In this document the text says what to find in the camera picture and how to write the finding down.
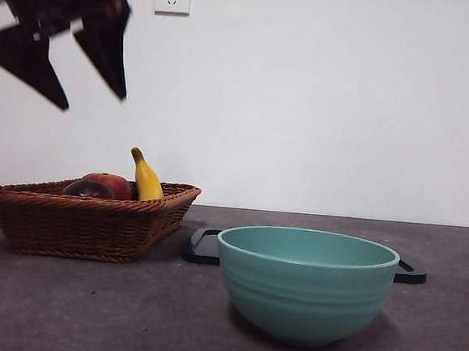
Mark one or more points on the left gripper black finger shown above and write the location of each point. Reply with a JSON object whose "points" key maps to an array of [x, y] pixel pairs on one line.
{"points": [[24, 57], [106, 47]]}

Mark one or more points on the dark purple plum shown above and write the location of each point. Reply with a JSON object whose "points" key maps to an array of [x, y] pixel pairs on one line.
{"points": [[89, 190]]}

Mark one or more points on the teal ribbed bowl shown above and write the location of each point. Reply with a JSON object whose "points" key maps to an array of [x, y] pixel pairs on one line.
{"points": [[301, 303]]}

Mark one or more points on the yellow banana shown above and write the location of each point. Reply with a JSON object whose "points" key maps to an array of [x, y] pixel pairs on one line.
{"points": [[148, 181]]}

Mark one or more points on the red orange peach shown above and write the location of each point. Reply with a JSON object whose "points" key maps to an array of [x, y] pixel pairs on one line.
{"points": [[120, 187]]}

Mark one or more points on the brown wicker basket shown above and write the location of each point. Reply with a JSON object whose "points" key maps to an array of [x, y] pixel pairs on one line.
{"points": [[84, 228]]}

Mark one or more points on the dark rectangular tray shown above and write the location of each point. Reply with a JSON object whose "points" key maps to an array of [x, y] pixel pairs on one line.
{"points": [[199, 255]]}

